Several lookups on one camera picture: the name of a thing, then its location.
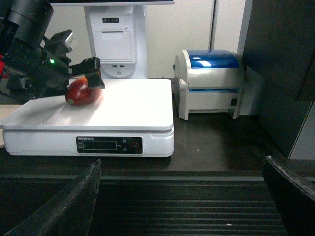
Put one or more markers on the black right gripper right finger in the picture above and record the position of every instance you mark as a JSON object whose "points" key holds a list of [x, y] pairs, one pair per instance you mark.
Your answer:
{"points": [[293, 195]]}

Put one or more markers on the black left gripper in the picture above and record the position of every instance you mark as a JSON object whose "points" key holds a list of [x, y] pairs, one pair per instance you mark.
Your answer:
{"points": [[47, 69]]}

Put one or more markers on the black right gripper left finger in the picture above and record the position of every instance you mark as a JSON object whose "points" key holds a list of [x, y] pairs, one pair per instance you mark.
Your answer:
{"points": [[69, 212]]}

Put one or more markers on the dark red mango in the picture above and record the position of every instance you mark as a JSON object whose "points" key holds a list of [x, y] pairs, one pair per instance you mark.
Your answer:
{"points": [[79, 94]]}

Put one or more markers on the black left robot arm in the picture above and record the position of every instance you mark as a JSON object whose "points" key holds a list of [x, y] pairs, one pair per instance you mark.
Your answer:
{"points": [[22, 27]]}

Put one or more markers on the white checkout scale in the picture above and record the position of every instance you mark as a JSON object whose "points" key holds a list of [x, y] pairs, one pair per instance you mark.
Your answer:
{"points": [[131, 118]]}

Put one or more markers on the black checkout counter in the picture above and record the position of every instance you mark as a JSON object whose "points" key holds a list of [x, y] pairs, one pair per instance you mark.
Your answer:
{"points": [[211, 186]]}

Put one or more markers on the white POS terminal stand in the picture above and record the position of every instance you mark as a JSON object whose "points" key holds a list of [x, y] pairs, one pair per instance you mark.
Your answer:
{"points": [[117, 34]]}

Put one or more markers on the white blue label printer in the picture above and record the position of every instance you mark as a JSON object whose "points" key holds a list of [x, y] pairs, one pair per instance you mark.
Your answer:
{"points": [[208, 81]]}

